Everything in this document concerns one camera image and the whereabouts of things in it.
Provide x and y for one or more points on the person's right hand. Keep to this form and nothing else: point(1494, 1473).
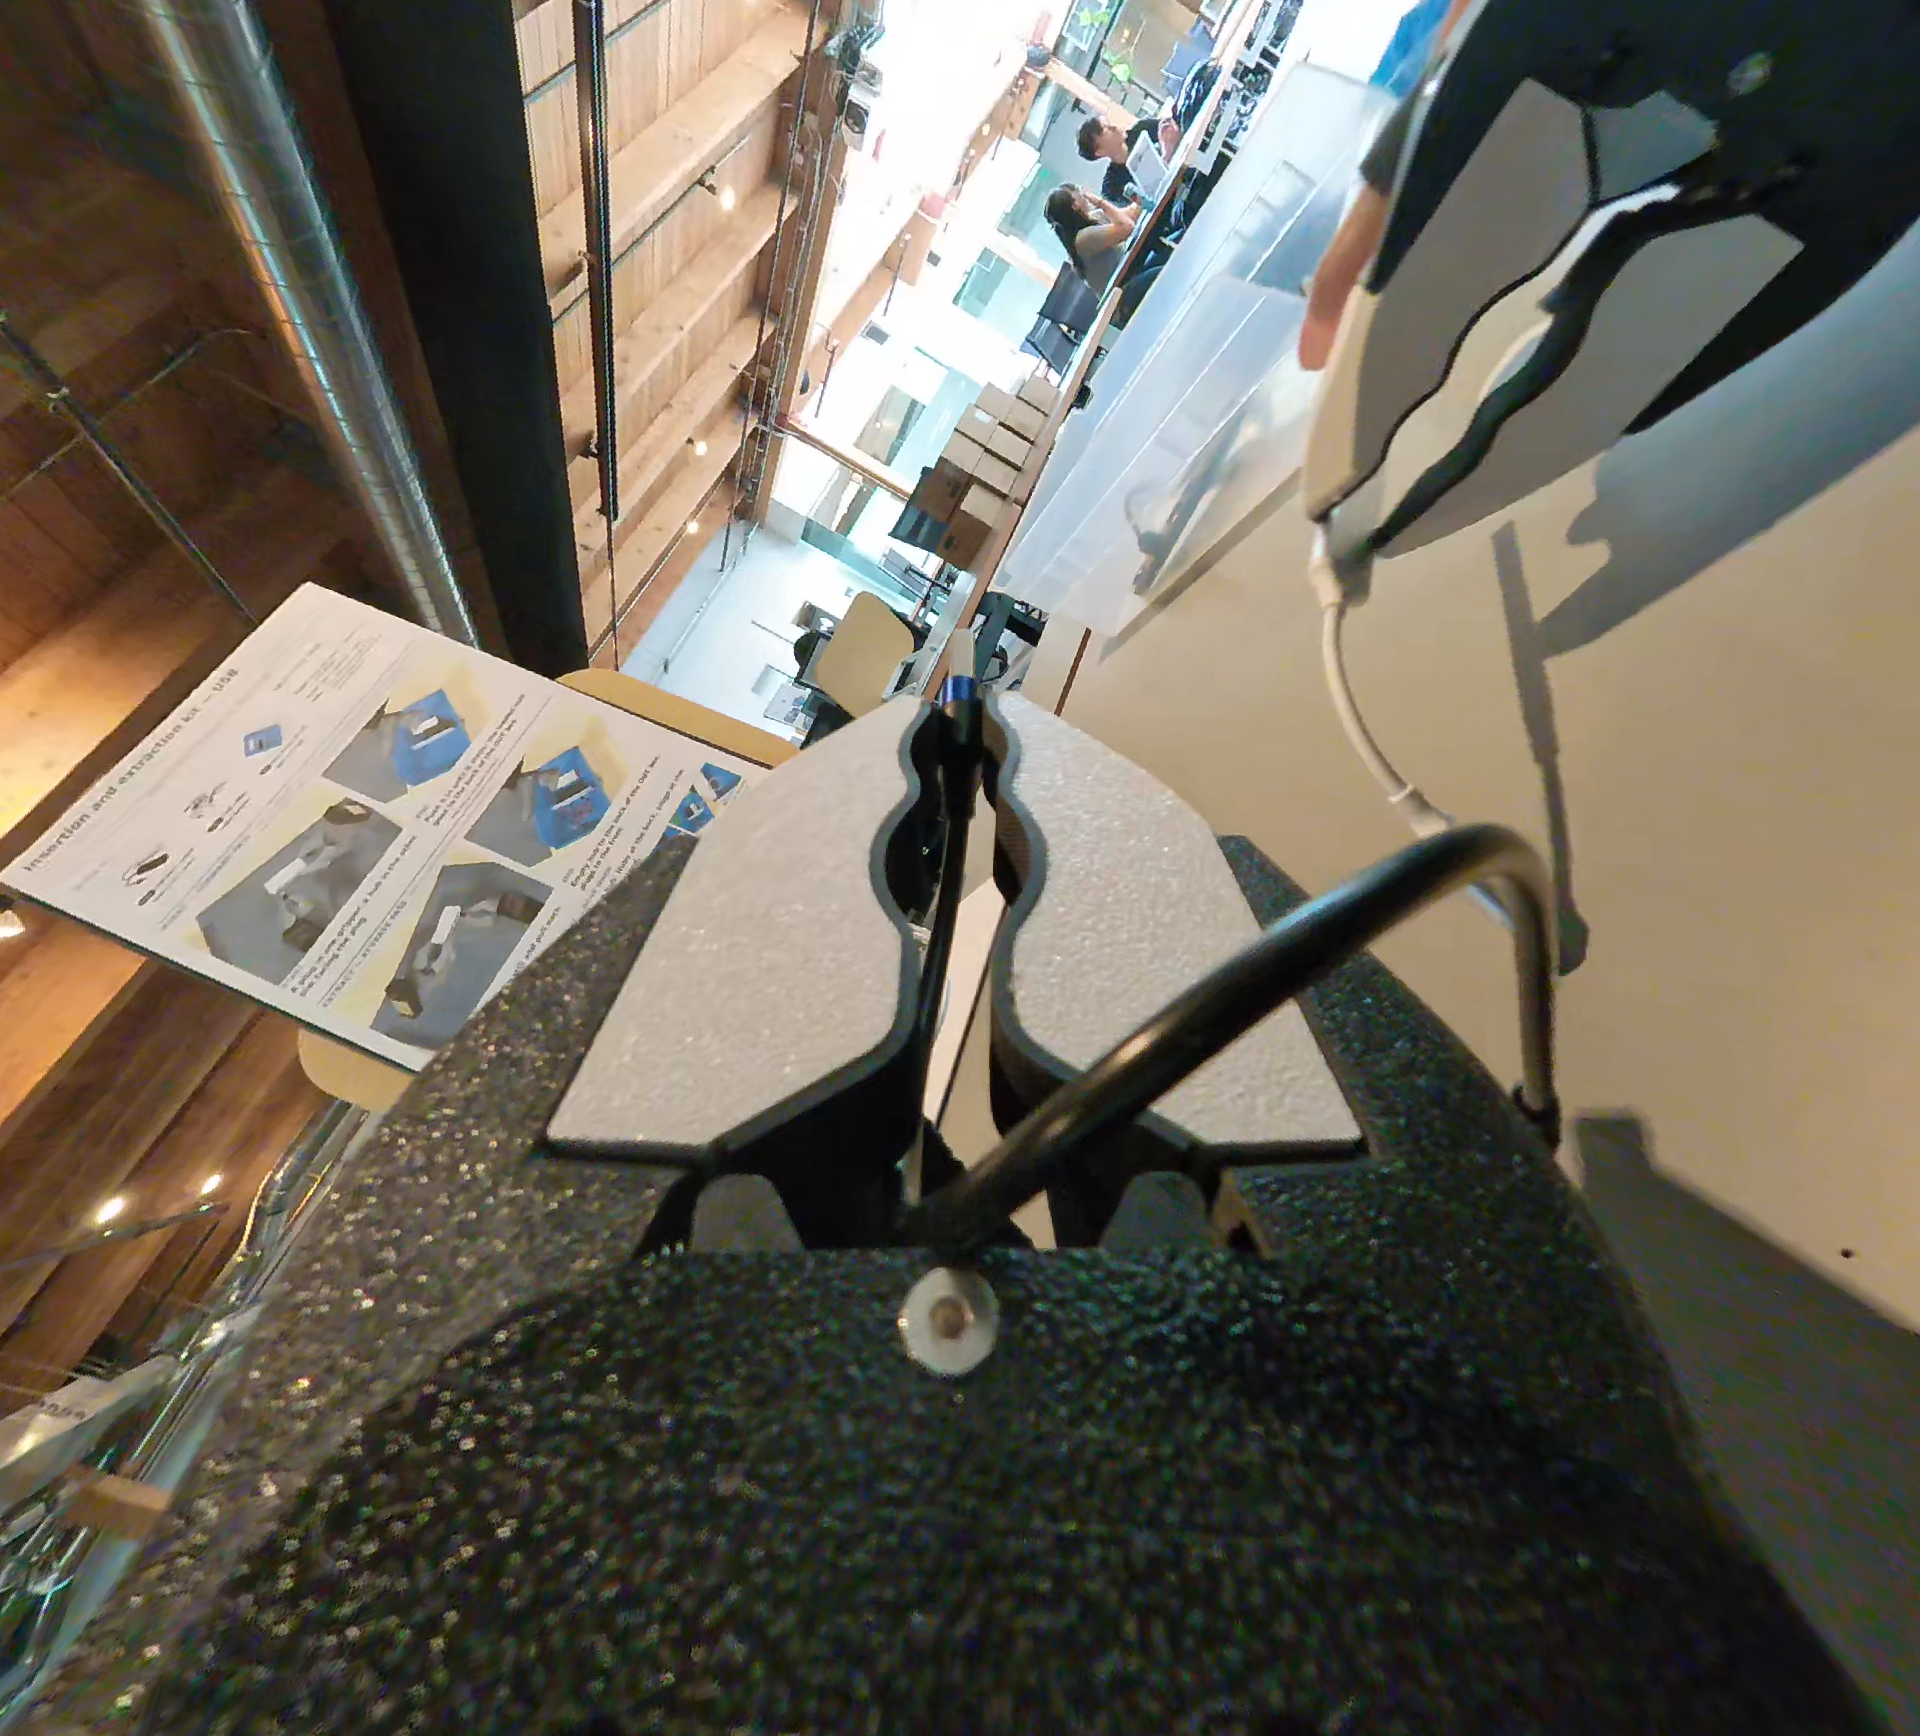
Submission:
point(1344, 282)

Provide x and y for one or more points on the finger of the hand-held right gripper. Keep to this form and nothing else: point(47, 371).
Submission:
point(1471, 237)
point(1651, 372)

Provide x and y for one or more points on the beige chair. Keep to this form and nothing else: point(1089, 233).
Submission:
point(862, 650)

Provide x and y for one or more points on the row of cardboard boxes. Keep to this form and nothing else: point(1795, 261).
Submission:
point(977, 463)

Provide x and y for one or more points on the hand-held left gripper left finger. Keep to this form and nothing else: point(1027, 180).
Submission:
point(750, 972)

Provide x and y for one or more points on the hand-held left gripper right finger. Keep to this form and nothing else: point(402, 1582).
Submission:
point(1127, 912)

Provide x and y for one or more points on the silver ventilation duct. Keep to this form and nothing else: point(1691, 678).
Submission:
point(270, 176)

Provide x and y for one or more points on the black steel column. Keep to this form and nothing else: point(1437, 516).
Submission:
point(436, 176)

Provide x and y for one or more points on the printed paper sheets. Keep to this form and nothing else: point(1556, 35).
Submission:
point(330, 836)

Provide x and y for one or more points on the clear plastic bin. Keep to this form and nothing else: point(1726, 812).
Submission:
point(1200, 387)

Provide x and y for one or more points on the white document stand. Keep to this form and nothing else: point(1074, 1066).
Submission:
point(677, 717)

